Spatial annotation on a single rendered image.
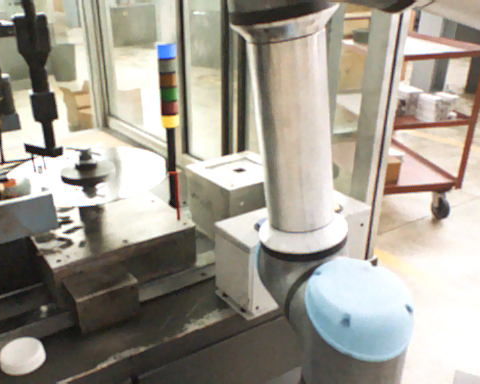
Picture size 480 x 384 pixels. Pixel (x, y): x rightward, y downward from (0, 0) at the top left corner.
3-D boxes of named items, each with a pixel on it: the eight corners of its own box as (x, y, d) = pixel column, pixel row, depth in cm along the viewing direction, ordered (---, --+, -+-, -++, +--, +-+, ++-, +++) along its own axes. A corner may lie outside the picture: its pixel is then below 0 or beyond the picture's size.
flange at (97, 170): (121, 163, 108) (120, 152, 106) (104, 183, 98) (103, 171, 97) (72, 162, 110) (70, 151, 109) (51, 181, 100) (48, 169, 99)
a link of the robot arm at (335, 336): (326, 419, 58) (337, 322, 52) (280, 344, 70) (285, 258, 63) (423, 401, 60) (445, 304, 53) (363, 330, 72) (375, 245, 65)
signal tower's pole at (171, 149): (176, 205, 137) (171, 124, 127) (180, 208, 135) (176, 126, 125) (168, 207, 136) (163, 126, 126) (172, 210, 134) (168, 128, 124)
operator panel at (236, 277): (323, 252, 111) (329, 187, 104) (362, 274, 102) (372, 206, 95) (214, 292, 99) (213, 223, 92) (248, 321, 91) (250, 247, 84)
